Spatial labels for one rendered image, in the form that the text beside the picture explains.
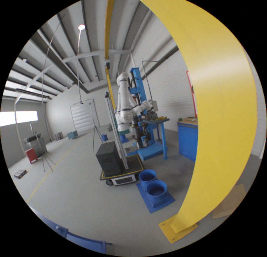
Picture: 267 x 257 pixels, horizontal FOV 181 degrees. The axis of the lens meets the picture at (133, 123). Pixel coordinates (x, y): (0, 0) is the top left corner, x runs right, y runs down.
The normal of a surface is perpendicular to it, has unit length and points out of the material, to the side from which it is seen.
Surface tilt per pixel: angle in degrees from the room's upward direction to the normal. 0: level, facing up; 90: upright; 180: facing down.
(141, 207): 0
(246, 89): 90
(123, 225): 0
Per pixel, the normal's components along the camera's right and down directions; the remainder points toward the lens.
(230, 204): -0.22, -0.96
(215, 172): -0.94, 0.26
